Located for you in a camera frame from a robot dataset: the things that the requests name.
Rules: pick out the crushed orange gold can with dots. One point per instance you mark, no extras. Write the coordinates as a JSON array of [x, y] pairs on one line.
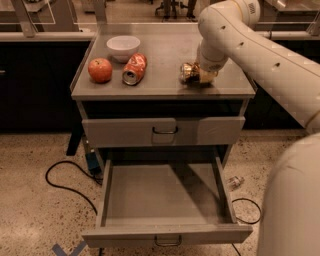
[[189, 74]]

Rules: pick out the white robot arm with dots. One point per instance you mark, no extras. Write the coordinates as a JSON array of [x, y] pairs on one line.
[[290, 219]]

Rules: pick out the closed grey top drawer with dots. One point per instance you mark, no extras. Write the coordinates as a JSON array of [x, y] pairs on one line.
[[138, 132]]

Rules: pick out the red soda can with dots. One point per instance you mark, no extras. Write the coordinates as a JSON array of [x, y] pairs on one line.
[[135, 69]]

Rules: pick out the grey drawer cabinet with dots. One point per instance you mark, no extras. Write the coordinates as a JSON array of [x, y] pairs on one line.
[[160, 94]]

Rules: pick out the open grey middle drawer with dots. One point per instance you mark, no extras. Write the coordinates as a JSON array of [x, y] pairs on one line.
[[165, 204]]

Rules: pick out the office chair base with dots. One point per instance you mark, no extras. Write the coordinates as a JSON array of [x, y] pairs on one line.
[[176, 6]]

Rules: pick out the white bowl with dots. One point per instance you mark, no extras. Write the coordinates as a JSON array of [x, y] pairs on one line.
[[121, 48]]

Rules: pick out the red apple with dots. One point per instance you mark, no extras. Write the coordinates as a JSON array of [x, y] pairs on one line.
[[100, 70]]

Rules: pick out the blue power adapter box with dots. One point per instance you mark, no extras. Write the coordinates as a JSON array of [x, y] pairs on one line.
[[92, 163]]

